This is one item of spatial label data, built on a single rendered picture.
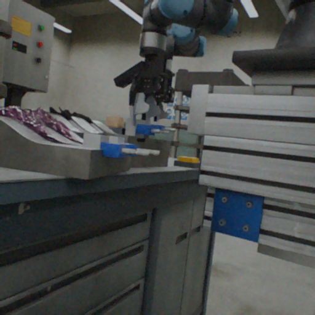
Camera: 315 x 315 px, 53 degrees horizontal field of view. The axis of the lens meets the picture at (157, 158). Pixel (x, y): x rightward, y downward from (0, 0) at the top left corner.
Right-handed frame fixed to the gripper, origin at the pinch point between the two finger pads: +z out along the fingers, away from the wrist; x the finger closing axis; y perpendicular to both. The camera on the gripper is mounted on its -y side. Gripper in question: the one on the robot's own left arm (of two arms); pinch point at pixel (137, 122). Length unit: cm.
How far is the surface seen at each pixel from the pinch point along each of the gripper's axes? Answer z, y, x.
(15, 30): -36, -86, 20
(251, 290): 96, 19, 129
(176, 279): 59, 4, 36
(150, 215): 28.8, 3.3, 8.8
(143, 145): 6.6, 2.1, 1.4
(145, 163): 12.0, 2.2, 3.6
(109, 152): 7.3, 12.8, -28.7
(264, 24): -258, -119, 648
